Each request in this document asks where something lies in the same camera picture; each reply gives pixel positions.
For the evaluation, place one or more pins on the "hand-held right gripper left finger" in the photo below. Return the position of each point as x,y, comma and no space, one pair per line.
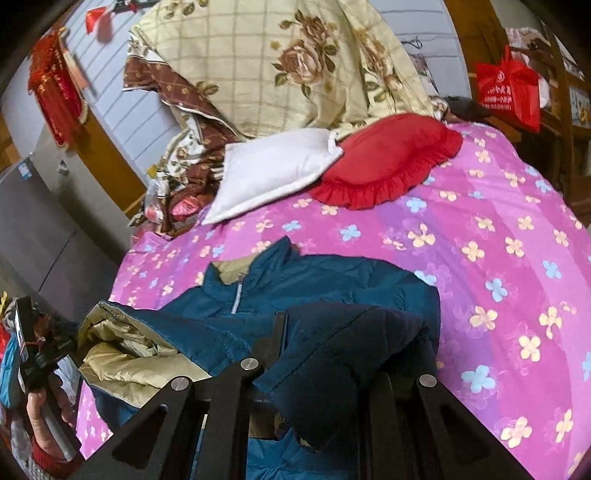
272,350

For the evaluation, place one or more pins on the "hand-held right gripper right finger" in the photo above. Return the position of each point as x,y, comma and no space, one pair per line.
425,415

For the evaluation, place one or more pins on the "teal quilted jacket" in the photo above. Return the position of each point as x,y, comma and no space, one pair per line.
323,286

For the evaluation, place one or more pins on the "person's left forearm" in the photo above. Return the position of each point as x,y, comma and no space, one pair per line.
48,466

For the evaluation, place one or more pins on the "person's left hand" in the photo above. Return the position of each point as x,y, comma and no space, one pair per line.
38,420

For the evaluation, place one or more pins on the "grey refrigerator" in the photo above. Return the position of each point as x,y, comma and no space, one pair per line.
37,221

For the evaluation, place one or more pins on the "pink floral bedspread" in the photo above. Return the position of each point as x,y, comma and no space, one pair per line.
461,277

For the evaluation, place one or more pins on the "white pillow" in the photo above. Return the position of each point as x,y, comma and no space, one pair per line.
272,170

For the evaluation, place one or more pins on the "red ruffled pillow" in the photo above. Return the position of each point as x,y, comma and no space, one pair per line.
388,157

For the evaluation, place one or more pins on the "red fringed hanging decoration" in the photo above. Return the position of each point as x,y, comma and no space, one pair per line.
55,92

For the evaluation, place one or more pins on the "brown floral blanket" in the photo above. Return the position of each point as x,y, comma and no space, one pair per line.
157,78

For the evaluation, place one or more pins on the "beige floral quilt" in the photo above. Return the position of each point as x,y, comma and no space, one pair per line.
258,46

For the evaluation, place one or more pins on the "dark cloth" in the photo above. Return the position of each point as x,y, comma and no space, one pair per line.
466,108

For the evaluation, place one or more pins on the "wooden shelf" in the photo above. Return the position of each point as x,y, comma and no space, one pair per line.
561,134

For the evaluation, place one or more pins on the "red shopping bag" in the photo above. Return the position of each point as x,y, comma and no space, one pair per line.
503,92

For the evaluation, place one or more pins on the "red paper on wall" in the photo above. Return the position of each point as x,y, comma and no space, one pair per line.
101,27

